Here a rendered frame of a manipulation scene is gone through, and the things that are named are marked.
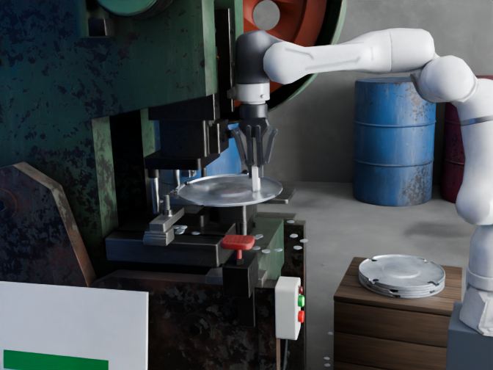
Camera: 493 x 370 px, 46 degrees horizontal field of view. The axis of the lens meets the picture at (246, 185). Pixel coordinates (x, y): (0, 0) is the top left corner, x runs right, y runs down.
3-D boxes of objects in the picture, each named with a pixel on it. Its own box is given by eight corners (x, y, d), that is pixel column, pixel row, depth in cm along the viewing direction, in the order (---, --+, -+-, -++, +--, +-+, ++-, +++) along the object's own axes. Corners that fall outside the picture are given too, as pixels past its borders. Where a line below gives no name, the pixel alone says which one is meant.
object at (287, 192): (296, 230, 166) (296, 185, 163) (288, 247, 153) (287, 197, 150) (213, 226, 172) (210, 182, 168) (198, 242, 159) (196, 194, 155)
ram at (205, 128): (236, 147, 165) (232, 40, 157) (221, 157, 150) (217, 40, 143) (178, 146, 169) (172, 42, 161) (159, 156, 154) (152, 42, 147)
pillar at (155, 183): (161, 211, 159) (158, 161, 155) (158, 213, 157) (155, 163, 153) (154, 211, 159) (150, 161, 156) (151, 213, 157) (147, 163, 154)
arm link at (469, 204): (516, 115, 143) (473, 123, 132) (532, 214, 144) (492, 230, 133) (475, 122, 152) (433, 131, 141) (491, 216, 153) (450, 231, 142)
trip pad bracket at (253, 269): (260, 325, 139) (257, 248, 134) (250, 345, 130) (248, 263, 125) (235, 323, 140) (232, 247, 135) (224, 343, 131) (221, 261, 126)
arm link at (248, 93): (265, 83, 146) (266, 104, 147) (274, 79, 158) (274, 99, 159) (218, 84, 149) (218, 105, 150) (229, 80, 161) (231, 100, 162)
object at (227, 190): (252, 212, 141) (252, 209, 141) (156, 199, 154) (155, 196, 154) (298, 182, 165) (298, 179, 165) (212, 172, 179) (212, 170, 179)
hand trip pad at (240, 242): (257, 266, 131) (255, 235, 129) (251, 277, 125) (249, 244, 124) (227, 264, 133) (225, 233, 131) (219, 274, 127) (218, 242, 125)
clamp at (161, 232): (188, 225, 156) (186, 188, 154) (166, 246, 140) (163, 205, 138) (168, 223, 158) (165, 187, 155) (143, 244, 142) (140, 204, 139)
